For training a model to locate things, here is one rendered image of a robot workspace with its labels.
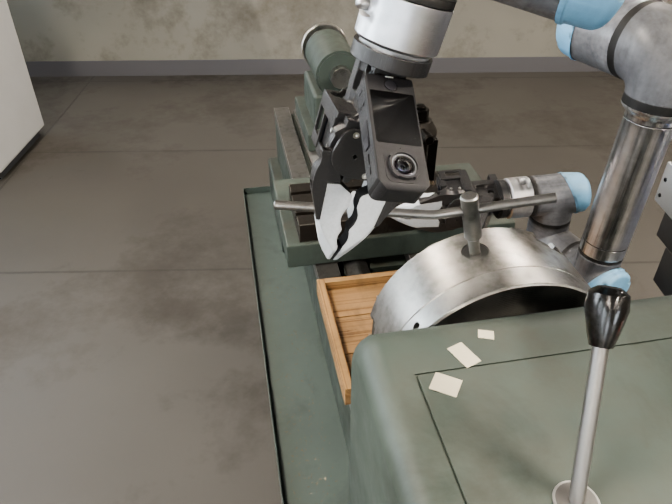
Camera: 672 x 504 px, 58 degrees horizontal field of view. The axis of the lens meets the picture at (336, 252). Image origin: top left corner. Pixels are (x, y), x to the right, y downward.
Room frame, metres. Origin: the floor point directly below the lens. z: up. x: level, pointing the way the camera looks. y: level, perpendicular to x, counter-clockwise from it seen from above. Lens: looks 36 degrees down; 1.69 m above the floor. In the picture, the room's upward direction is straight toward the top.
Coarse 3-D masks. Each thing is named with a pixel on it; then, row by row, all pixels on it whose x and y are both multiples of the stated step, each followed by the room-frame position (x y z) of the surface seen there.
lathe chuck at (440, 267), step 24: (456, 240) 0.65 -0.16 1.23; (480, 240) 0.64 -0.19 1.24; (504, 240) 0.64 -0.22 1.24; (528, 240) 0.65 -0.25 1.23; (408, 264) 0.65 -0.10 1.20; (432, 264) 0.62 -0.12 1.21; (456, 264) 0.61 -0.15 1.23; (480, 264) 0.60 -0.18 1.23; (504, 264) 0.59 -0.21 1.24; (528, 264) 0.59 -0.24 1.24; (552, 264) 0.61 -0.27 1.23; (384, 288) 0.64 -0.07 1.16; (408, 288) 0.61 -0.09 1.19; (432, 288) 0.58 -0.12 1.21; (384, 312) 0.61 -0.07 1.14; (408, 312) 0.57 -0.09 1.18
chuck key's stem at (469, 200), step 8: (464, 192) 0.63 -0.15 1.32; (472, 192) 0.63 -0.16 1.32; (464, 200) 0.62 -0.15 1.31; (472, 200) 0.61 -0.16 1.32; (464, 208) 0.62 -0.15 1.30; (472, 208) 0.61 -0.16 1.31; (464, 216) 0.62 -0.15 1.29; (472, 216) 0.61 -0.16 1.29; (480, 216) 0.62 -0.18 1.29; (464, 224) 0.62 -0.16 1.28; (472, 224) 0.61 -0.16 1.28; (480, 224) 0.62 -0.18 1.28; (464, 232) 0.62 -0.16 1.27; (472, 232) 0.61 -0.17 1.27; (480, 232) 0.62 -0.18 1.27; (472, 240) 0.61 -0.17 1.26; (472, 248) 0.62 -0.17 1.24
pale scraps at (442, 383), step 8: (480, 336) 0.45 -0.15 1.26; (488, 336) 0.45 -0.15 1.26; (456, 344) 0.44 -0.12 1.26; (456, 352) 0.42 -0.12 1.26; (464, 352) 0.42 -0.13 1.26; (464, 360) 0.41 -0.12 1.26; (472, 360) 0.41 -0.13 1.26; (480, 360) 0.41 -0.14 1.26; (440, 376) 0.39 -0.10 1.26; (448, 376) 0.39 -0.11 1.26; (432, 384) 0.38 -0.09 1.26; (440, 384) 0.38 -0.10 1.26; (448, 384) 0.38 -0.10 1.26; (456, 384) 0.38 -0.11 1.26; (448, 392) 0.37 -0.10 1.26; (456, 392) 0.37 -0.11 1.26
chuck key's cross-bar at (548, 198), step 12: (276, 204) 0.63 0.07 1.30; (288, 204) 0.63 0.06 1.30; (300, 204) 0.63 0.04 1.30; (312, 204) 0.63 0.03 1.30; (480, 204) 0.62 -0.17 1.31; (492, 204) 0.62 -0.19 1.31; (504, 204) 0.62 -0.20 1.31; (516, 204) 0.61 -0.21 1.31; (528, 204) 0.61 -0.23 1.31; (540, 204) 0.61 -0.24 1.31; (396, 216) 0.62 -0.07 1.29; (408, 216) 0.62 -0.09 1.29; (420, 216) 0.62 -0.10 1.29; (432, 216) 0.62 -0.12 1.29; (444, 216) 0.62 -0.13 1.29; (456, 216) 0.62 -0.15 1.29
